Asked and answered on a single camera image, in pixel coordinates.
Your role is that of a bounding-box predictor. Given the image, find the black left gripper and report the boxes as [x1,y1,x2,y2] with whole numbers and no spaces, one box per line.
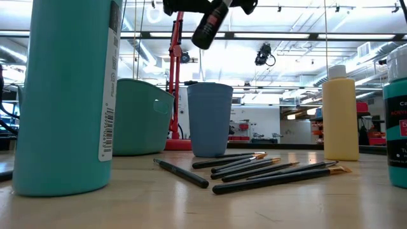
[162,0,258,16]

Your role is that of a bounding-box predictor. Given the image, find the blue plastic cup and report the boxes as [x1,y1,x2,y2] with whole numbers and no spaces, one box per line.
[186,82,234,158]

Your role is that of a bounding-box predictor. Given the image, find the yellow paint bottle white cap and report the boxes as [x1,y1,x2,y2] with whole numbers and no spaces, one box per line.
[322,65,360,162]

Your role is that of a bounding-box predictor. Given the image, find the teal plastic bin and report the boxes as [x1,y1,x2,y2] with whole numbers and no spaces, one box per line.
[113,78,175,156]

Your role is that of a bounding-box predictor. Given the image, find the teal paint bottle white cap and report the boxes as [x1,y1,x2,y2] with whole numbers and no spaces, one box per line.
[382,43,407,189]

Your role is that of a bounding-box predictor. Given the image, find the large turquoise paint bottle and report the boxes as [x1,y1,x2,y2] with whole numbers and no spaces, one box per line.
[11,0,124,197]

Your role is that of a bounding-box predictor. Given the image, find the red desk lamp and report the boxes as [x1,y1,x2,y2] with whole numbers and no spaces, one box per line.
[164,11,193,151]

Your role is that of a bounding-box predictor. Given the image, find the red tool chest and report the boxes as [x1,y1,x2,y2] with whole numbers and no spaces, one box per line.
[233,120,251,142]

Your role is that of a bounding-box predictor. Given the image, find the distant robot station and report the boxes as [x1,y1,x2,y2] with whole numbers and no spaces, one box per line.
[251,132,284,144]

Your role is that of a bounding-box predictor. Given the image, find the red storage shelf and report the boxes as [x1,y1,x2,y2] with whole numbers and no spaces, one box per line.
[355,101,387,146]

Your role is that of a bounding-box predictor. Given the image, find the black paintbrush dark ferrule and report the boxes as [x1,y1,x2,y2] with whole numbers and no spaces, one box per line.
[221,162,300,183]

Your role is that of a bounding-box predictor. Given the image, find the black overhead frame beam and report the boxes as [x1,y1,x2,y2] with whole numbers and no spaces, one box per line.
[0,29,407,41]

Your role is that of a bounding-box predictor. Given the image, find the thin hanging yellow cord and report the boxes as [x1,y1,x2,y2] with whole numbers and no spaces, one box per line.
[323,0,329,67]

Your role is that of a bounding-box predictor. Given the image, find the silver air duct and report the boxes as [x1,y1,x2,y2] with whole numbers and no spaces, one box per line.
[313,41,407,88]

